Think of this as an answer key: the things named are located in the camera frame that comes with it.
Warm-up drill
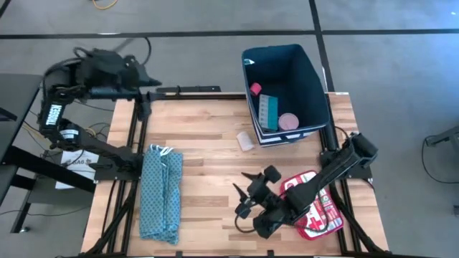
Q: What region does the black floor cable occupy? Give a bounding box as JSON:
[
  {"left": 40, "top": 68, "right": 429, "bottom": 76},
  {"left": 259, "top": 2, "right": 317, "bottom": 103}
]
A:
[{"left": 421, "top": 134, "right": 459, "bottom": 186}]

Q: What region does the black desk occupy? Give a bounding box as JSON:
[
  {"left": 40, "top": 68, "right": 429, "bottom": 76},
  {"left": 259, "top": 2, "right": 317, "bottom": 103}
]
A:
[{"left": 0, "top": 73, "right": 96, "bottom": 234}]

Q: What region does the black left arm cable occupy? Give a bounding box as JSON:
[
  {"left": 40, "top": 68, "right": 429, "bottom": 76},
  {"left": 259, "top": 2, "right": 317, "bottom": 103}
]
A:
[{"left": 73, "top": 37, "right": 152, "bottom": 67}]

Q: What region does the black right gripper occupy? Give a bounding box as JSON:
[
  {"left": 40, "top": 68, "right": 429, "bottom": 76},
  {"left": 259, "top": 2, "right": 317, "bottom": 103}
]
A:
[{"left": 232, "top": 164, "right": 283, "bottom": 212}]

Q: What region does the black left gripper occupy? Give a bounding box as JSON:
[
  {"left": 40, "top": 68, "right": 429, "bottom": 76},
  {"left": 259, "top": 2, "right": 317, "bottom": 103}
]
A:
[{"left": 107, "top": 53, "right": 163, "bottom": 90}]

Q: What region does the black table frame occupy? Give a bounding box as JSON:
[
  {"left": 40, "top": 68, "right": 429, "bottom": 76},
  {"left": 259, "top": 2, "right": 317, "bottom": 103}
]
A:
[{"left": 80, "top": 85, "right": 392, "bottom": 258}]

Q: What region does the teal patterned folded gown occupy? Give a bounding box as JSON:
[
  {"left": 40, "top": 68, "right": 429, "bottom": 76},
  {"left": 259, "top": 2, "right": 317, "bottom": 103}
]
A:
[{"left": 138, "top": 143, "right": 184, "bottom": 246}]

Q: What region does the navy white striped fabric basket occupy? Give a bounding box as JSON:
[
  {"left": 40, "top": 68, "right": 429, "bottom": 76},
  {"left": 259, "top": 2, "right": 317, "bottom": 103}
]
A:
[{"left": 241, "top": 43, "right": 331, "bottom": 148}]

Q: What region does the dark floor stand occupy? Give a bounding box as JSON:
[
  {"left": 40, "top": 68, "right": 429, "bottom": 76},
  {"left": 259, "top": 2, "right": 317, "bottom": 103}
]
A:
[{"left": 425, "top": 125, "right": 459, "bottom": 153}]

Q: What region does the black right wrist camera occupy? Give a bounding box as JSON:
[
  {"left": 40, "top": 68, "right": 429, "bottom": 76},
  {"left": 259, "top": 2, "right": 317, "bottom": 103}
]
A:
[{"left": 235, "top": 202, "right": 252, "bottom": 219}]

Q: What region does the yellow cable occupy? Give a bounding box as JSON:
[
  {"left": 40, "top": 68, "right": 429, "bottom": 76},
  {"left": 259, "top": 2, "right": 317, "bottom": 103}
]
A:
[{"left": 92, "top": 0, "right": 119, "bottom": 11}]

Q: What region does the pink round lid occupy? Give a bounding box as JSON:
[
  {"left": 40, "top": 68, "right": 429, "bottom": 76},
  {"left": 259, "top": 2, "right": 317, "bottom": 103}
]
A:
[{"left": 278, "top": 113, "right": 301, "bottom": 132}]

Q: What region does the white paper sheet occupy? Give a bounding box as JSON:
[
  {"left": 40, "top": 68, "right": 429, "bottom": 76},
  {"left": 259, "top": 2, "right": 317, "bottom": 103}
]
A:
[{"left": 55, "top": 149, "right": 100, "bottom": 190}]

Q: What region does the red first aid kit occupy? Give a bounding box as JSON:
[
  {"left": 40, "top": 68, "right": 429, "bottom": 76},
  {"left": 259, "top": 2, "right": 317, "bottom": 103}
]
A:
[{"left": 279, "top": 170, "right": 344, "bottom": 241}]

